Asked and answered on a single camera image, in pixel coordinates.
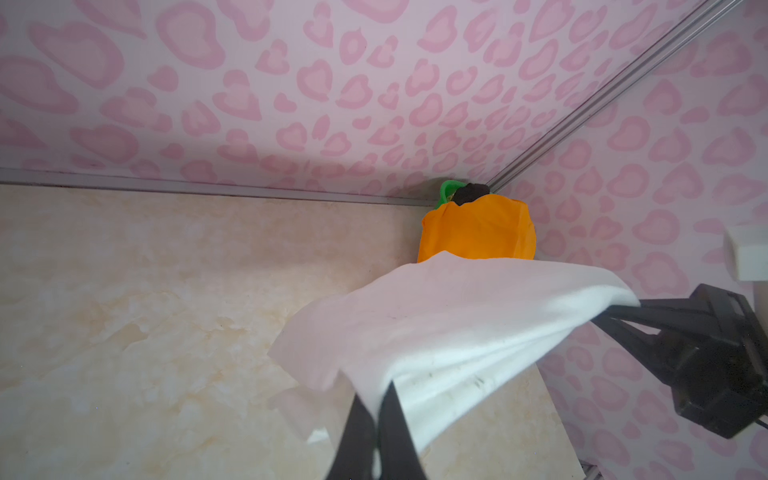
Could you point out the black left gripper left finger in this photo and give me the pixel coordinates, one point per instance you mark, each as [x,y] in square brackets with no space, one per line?
[354,458]

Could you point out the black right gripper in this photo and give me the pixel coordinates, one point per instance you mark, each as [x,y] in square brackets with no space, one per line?
[710,350]

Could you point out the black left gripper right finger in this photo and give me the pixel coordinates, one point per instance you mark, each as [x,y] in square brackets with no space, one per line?
[398,457]

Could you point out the white t-shirt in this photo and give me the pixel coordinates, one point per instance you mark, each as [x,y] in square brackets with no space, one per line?
[446,333]

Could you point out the green laundry basket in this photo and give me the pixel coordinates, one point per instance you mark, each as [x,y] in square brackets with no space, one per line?
[447,190]

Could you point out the orange garment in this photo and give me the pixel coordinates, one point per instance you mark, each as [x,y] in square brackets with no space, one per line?
[491,226]

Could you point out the black garment in basket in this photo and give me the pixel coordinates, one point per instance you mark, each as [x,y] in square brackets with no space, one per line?
[470,193]

